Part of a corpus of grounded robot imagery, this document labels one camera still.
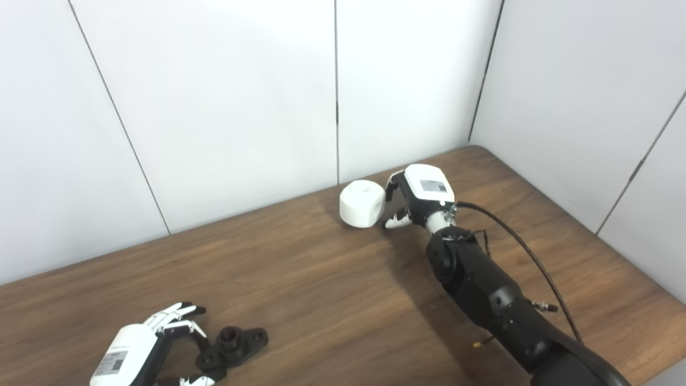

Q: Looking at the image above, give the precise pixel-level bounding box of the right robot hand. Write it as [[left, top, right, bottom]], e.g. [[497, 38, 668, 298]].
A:
[[382, 164, 456, 231]]

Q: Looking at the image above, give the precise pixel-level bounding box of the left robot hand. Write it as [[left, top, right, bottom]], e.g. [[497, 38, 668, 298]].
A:
[[88, 302, 216, 386]]

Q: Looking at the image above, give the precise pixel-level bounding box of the round white piece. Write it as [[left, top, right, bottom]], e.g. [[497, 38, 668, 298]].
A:
[[339, 181, 386, 229]]

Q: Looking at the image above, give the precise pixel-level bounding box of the black holder part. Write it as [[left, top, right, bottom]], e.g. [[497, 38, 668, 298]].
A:
[[195, 326, 269, 370]]

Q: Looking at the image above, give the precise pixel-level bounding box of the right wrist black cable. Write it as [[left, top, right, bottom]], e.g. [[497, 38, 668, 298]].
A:
[[456, 202, 585, 344]]

